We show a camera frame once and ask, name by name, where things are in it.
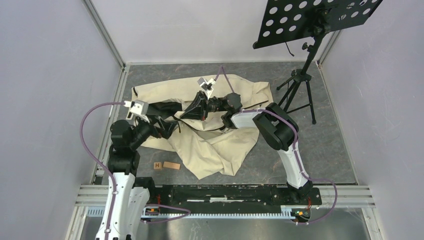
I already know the wooden letter cube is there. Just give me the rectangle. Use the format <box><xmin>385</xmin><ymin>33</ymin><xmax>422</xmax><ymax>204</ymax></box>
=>
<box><xmin>153</xmin><ymin>162</ymin><xmax>163</xmax><ymax>170</ymax></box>

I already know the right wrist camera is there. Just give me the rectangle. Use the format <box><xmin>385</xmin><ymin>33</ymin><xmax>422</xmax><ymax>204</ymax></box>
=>
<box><xmin>197</xmin><ymin>77</ymin><xmax>216</xmax><ymax>99</ymax></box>

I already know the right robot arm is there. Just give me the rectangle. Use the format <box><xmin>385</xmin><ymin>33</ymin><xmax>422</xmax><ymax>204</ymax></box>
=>
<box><xmin>181</xmin><ymin>91</ymin><xmax>313</xmax><ymax>204</ymax></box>

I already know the cream zip-up jacket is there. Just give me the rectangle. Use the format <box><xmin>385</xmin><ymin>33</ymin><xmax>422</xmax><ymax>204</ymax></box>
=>
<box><xmin>131</xmin><ymin>74</ymin><xmax>274</xmax><ymax>179</ymax></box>

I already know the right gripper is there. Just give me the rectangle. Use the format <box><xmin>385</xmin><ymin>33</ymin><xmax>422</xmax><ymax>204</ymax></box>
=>
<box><xmin>178</xmin><ymin>91</ymin><xmax>226</xmax><ymax>122</ymax></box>

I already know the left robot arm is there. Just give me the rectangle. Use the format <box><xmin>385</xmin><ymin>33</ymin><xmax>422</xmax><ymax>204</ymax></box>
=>
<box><xmin>95</xmin><ymin>100</ymin><xmax>182</xmax><ymax>240</ymax></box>

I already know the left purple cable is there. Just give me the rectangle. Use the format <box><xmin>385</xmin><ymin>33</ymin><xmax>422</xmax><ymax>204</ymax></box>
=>
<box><xmin>80</xmin><ymin>101</ymin><xmax>192</xmax><ymax>240</ymax></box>

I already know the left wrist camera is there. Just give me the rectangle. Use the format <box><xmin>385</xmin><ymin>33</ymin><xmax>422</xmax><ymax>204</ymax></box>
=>
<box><xmin>124</xmin><ymin>100</ymin><xmax>150</xmax><ymax>123</ymax></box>

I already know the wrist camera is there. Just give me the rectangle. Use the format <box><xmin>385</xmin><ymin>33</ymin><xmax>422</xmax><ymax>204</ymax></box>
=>
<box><xmin>197</xmin><ymin>77</ymin><xmax>216</xmax><ymax>99</ymax></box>
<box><xmin>124</xmin><ymin>100</ymin><xmax>150</xmax><ymax>123</ymax></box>

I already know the purple cable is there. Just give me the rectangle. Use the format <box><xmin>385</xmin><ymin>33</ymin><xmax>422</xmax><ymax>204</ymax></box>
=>
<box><xmin>213</xmin><ymin>65</ymin><xmax>339</xmax><ymax>226</ymax></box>
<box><xmin>80</xmin><ymin>101</ymin><xmax>192</xmax><ymax>240</ymax></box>

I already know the black perforated music stand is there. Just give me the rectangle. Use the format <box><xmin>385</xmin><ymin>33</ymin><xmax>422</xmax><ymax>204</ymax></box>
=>
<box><xmin>252</xmin><ymin>0</ymin><xmax>381</xmax><ymax>124</ymax></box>

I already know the wooden rectangular block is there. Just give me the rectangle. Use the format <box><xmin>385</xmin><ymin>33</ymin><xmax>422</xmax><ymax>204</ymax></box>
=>
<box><xmin>162</xmin><ymin>161</ymin><xmax>181</xmax><ymax>170</ymax></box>

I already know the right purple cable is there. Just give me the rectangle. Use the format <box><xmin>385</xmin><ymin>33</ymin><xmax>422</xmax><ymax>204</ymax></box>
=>
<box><xmin>213</xmin><ymin>65</ymin><xmax>339</xmax><ymax>226</ymax></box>

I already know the white slotted cable duct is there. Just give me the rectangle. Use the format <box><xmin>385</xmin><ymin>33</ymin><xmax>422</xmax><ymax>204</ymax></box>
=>
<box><xmin>86</xmin><ymin>206</ymin><xmax>312</xmax><ymax>220</ymax></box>

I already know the aluminium frame rail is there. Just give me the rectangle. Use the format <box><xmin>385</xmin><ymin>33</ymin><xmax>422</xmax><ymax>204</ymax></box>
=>
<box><xmin>82</xmin><ymin>0</ymin><xmax>126</xmax><ymax>70</ymax></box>

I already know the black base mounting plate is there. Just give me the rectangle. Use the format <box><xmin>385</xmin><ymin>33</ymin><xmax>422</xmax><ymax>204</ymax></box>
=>
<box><xmin>148</xmin><ymin>184</ymin><xmax>322</xmax><ymax>214</ymax></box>

